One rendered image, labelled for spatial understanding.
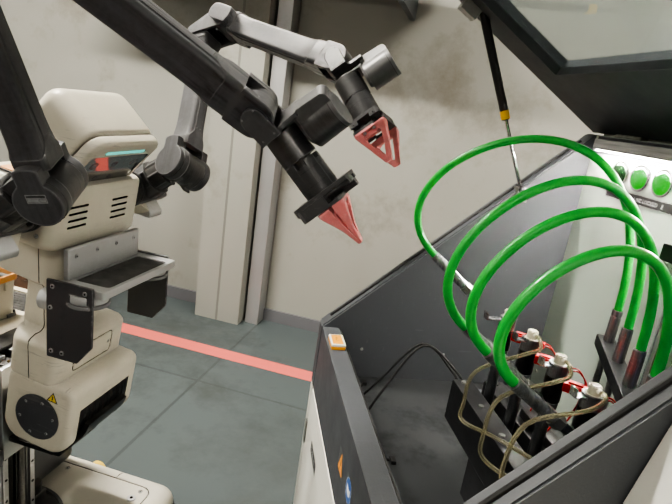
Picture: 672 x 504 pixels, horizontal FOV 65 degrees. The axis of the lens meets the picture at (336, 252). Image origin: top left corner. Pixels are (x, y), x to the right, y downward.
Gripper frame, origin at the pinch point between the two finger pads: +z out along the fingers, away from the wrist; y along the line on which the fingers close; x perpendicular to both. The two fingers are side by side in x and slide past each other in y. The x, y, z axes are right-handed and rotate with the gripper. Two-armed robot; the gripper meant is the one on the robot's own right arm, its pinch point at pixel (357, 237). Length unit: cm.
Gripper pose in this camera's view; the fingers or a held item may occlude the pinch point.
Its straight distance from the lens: 82.2
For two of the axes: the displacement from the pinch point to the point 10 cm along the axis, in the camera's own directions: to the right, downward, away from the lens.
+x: 1.3, -2.5, 9.6
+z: 5.9, 8.0, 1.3
